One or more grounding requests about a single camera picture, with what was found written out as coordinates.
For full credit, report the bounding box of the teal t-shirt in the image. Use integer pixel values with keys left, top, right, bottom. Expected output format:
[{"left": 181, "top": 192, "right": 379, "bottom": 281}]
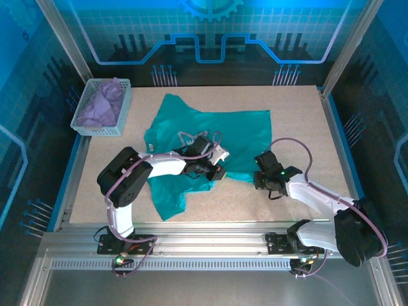
[{"left": 143, "top": 93, "right": 272, "bottom": 222}]

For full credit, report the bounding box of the purple garment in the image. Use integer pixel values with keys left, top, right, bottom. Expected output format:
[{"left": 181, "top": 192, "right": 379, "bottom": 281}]
[{"left": 78, "top": 77, "right": 124, "bottom": 128}]

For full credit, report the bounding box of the light blue plastic basket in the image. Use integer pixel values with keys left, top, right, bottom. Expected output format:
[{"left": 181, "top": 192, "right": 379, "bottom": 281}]
[{"left": 69, "top": 78, "right": 132, "bottom": 137}]

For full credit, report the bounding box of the blue table edge strip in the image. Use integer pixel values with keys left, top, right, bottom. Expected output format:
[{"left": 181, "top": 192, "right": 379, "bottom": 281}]
[
  {"left": 47, "top": 133, "right": 84, "bottom": 232},
  {"left": 324, "top": 95, "right": 377, "bottom": 232}
]

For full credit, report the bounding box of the small LED controller board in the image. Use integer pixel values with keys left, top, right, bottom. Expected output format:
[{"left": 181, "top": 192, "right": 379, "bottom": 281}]
[
  {"left": 111, "top": 253, "right": 135, "bottom": 278},
  {"left": 290, "top": 254, "right": 316, "bottom": 279}
]

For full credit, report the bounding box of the grey metal front panel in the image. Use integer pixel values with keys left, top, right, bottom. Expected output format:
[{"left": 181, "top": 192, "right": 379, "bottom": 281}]
[{"left": 18, "top": 248, "right": 396, "bottom": 306}]

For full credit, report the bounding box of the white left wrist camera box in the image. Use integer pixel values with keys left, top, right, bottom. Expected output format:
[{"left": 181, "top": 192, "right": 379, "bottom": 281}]
[{"left": 210, "top": 143, "right": 231, "bottom": 166}]

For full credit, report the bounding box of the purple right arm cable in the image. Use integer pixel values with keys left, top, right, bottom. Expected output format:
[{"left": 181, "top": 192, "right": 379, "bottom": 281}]
[{"left": 265, "top": 138, "right": 389, "bottom": 278}]

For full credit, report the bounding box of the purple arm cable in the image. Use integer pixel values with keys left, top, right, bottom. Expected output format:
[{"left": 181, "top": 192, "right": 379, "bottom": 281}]
[
  {"left": 104, "top": 130, "right": 222, "bottom": 278},
  {"left": 265, "top": 138, "right": 389, "bottom": 278}
]

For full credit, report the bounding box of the aluminium mounting rail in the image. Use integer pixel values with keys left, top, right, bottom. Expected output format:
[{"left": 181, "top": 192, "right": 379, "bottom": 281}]
[{"left": 41, "top": 221, "right": 382, "bottom": 256}]

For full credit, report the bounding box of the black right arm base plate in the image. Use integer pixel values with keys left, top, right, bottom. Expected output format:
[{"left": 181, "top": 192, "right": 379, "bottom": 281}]
[{"left": 265, "top": 231, "right": 326, "bottom": 256}]

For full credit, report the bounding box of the slotted grey cable duct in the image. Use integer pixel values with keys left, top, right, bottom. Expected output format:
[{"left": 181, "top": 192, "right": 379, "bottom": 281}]
[{"left": 50, "top": 258, "right": 293, "bottom": 272}]

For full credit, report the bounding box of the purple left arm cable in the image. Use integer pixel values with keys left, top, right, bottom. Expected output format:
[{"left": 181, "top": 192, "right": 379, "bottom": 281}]
[{"left": 104, "top": 130, "right": 222, "bottom": 278}]

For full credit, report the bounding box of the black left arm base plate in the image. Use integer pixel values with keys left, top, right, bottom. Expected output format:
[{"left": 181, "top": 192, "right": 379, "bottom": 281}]
[{"left": 97, "top": 233, "right": 156, "bottom": 256}]

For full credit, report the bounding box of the aluminium frame bracket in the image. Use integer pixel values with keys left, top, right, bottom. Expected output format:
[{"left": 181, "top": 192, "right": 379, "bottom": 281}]
[{"left": 320, "top": 0, "right": 385, "bottom": 99}]

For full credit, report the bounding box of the aluminium frame post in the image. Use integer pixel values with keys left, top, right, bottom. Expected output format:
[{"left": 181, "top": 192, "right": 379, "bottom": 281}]
[{"left": 34, "top": 0, "right": 105, "bottom": 98}]

